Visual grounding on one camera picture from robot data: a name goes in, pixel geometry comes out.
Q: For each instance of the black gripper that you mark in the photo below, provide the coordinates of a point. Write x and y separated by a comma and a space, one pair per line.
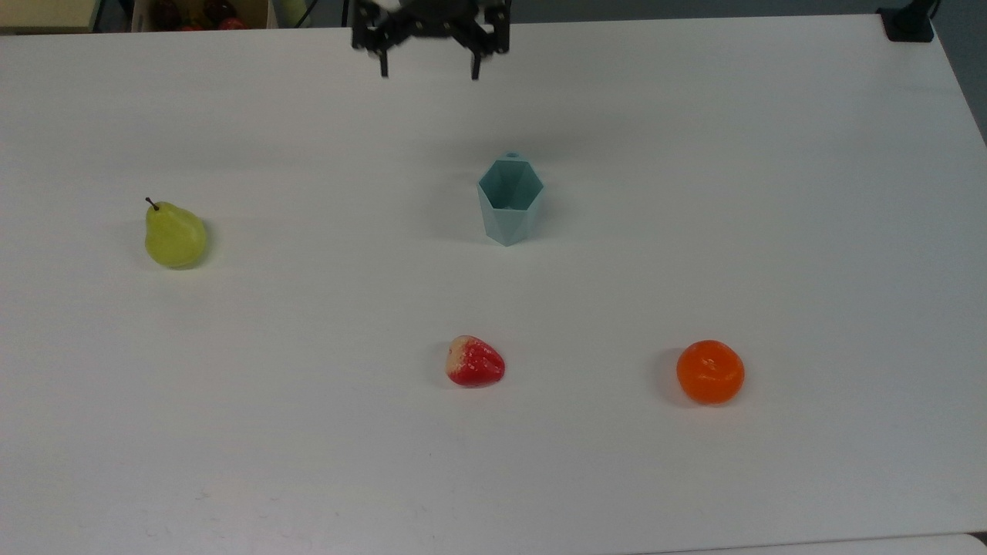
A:
432, 21

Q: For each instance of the light blue faceted mug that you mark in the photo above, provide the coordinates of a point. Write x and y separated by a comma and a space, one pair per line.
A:
509, 206

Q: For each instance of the cardboard box of fruit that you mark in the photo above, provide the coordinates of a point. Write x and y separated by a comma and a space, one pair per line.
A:
202, 14

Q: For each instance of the red and cream fruit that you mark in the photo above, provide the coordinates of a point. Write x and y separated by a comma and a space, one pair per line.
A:
475, 362

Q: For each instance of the green pear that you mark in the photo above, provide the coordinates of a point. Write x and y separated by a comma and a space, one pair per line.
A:
174, 237

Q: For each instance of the beige cabinet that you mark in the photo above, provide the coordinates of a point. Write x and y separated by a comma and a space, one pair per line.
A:
46, 14

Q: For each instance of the orange mandarin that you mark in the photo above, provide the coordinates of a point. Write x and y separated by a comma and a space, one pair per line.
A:
710, 372

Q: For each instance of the black table clamp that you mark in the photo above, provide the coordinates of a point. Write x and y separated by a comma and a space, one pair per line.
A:
908, 23

